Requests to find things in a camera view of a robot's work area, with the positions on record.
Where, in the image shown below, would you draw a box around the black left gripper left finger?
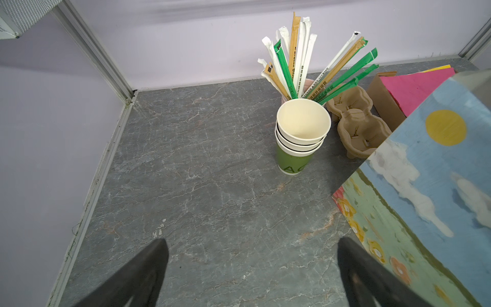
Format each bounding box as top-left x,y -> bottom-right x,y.
75,239 -> 169,306

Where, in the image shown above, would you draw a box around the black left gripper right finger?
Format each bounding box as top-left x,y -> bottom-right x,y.
337,237 -> 430,306

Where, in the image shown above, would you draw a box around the green white paper bag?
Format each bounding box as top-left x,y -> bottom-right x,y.
332,70 -> 490,306

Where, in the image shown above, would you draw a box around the paper cups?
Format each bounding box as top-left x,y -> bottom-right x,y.
274,98 -> 331,176

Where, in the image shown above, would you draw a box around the brown pulp cup carrier stack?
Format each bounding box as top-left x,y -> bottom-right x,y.
325,86 -> 392,159

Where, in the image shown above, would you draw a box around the pink straw holder cup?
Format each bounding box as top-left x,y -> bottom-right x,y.
281,79 -> 314,104

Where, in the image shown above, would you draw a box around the bundle of wrapped straws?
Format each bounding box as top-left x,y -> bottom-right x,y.
258,13 -> 379,106

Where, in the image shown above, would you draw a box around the small white wire basket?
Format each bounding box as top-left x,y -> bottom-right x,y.
1,0 -> 62,40

